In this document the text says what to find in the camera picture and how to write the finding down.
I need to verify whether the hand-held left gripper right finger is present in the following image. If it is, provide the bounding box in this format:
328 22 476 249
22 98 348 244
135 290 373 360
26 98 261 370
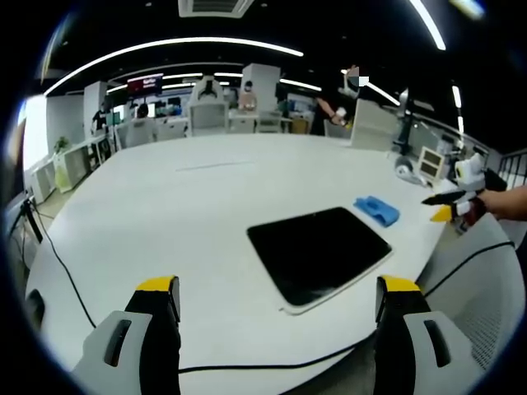
373 274 485 395

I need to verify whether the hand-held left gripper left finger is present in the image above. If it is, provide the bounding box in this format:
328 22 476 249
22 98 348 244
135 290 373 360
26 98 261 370
72 275 183 395

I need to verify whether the blue cleaning cloth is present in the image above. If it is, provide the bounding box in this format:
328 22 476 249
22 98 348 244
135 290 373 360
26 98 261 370
354 195 401 228

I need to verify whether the black tablet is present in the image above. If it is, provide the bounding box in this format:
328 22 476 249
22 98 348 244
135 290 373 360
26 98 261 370
245 206 394 317

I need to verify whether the person's right hand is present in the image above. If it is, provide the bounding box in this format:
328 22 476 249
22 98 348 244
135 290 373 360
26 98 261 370
473 192 506 221

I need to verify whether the wooden framed box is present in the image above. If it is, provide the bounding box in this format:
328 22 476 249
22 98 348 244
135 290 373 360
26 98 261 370
417 146 446 179

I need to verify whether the black railing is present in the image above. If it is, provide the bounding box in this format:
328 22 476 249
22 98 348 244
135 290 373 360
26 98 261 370
497 149 527 191

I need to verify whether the white roll holder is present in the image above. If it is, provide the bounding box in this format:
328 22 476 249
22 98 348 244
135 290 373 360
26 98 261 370
394 156 430 187

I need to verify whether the white upright panel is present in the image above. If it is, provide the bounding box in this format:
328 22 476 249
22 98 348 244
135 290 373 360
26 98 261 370
349 98 399 151

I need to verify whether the black stand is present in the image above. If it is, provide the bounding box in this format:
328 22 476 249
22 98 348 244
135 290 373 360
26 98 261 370
18 188 44 244

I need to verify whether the yellow-green bag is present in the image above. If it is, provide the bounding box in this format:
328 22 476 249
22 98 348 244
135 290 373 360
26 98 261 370
54 161 72 194

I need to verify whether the white high-back office chair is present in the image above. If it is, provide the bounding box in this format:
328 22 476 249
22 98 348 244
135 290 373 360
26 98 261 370
186 75 230 137

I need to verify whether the long ceiling light strip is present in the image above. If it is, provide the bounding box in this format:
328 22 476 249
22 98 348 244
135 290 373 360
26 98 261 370
43 36 305 98

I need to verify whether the ceiling air vent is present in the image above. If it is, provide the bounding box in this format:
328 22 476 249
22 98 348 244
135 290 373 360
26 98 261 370
177 0 253 20

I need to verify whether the black cable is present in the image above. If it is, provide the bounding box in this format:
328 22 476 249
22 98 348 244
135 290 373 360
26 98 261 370
177 241 517 374
10 197 98 330

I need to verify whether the red wall screen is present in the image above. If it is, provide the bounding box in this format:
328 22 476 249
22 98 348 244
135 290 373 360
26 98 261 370
127 73 165 95

